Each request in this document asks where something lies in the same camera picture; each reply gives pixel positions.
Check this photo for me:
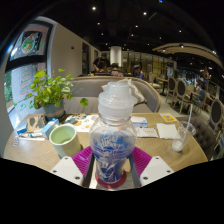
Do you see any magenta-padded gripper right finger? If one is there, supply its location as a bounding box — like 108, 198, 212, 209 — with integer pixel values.
128, 146, 175, 188

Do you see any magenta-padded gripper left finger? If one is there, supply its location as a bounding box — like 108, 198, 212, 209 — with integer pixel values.
49, 145, 98, 189

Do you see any clear blue-labelled drink bottle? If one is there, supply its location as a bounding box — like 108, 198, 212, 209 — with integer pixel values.
89, 80, 138, 185

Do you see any light green cup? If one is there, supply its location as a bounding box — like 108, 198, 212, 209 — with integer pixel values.
48, 123, 83, 159

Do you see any white flat packet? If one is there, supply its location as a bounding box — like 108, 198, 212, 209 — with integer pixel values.
136, 127, 159, 138

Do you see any clear plastic cup with straw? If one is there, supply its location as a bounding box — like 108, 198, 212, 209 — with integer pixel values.
171, 103, 198, 153

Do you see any white paper napkin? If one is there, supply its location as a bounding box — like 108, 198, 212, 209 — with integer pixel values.
156, 122, 181, 140

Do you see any blue white carton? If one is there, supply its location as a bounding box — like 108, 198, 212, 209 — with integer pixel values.
40, 118, 61, 139

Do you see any brown card stand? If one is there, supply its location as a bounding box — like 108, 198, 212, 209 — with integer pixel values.
26, 114, 47, 133

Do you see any pill blister pack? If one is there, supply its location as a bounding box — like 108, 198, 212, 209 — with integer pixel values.
12, 134, 20, 148

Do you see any small blue box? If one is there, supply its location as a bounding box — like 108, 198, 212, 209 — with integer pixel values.
14, 122, 29, 136

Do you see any potted green plant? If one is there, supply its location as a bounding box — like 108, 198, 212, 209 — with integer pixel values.
25, 68, 90, 122

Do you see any large glass window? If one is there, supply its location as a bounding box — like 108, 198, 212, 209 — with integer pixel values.
3, 61, 48, 114

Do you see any person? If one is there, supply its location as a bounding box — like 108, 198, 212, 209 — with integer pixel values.
132, 64, 145, 80
93, 52, 111, 73
111, 63, 123, 77

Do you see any white round column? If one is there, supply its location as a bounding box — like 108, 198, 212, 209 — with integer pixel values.
109, 45, 123, 67

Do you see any group of ceiling lights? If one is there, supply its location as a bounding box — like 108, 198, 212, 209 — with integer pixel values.
89, 0, 221, 58

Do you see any framed wall picture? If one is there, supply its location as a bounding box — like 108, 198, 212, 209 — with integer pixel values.
9, 22, 54, 61

